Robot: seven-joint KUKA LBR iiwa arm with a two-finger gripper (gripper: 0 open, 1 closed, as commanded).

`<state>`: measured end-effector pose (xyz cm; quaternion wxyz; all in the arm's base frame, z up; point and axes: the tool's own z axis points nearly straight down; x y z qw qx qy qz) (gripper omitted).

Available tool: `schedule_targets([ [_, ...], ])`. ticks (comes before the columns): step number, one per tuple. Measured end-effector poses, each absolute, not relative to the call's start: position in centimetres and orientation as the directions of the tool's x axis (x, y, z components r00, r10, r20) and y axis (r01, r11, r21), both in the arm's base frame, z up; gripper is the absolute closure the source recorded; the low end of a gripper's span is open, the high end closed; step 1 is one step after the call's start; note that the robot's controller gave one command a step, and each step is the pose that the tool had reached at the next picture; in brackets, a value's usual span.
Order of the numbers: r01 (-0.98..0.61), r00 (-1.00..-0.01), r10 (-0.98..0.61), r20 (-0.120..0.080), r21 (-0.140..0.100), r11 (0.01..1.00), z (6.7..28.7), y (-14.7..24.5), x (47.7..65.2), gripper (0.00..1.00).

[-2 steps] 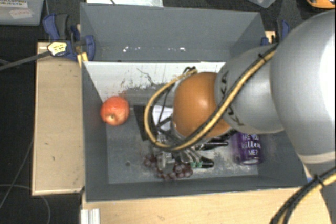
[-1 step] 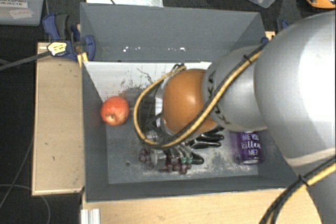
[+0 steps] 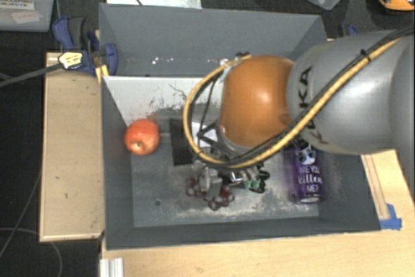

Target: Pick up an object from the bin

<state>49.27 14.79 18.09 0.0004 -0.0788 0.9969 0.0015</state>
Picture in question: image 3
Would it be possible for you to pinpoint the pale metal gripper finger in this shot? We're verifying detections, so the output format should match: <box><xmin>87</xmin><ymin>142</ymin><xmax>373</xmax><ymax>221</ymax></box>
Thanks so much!
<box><xmin>200</xmin><ymin>168</ymin><xmax>212</xmax><ymax>193</ymax></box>
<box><xmin>211</xmin><ymin>179</ymin><xmax>224</xmax><ymax>200</ymax></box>

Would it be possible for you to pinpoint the dark red grape bunch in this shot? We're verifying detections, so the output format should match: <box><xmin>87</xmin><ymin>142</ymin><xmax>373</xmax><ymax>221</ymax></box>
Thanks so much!
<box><xmin>185</xmin><ymin>175</ymin><xmax>236</xmax><ymax>212</ymax></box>

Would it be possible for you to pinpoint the black flat block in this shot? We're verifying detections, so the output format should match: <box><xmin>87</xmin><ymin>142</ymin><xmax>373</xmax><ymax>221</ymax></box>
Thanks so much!
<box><xmin>169</xmin><ymin>118</ymin><xmax>199</xmax><ymax>167</ymax></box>

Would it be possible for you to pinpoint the white flat card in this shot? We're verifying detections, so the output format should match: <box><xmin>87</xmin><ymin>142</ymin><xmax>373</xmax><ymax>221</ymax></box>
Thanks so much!
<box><xmin>191</xmin><ymin>121</ymin><xmax>219</xmax><ymax>144</ymax></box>

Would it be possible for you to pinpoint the purple printed can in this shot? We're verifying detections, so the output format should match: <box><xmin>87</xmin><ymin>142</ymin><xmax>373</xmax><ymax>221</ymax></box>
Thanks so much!
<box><xmin>284</xmin><ymin>143</ymin><xmax>327</xmax><ymax>205</ymax></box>

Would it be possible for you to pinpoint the red apple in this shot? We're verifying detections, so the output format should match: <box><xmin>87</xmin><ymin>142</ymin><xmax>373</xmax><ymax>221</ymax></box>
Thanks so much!
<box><xmin>123</xmin><ymin>118</ymin><xmax>161</xmax><ymax>157</ymax></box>

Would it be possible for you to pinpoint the pale wood board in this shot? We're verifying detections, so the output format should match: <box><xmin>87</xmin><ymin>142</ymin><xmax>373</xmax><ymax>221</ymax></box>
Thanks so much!
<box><xmin>38</xmin><ymin>51</ymin><xmax>106</xmax><ymax>243</ymax></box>

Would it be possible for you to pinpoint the grey metal bin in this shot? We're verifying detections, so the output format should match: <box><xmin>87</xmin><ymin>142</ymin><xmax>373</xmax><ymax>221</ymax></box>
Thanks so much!
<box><xmin>98</xmin><ymin>2</ymin><xmax>382</xmax><ymax>250</ymax></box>

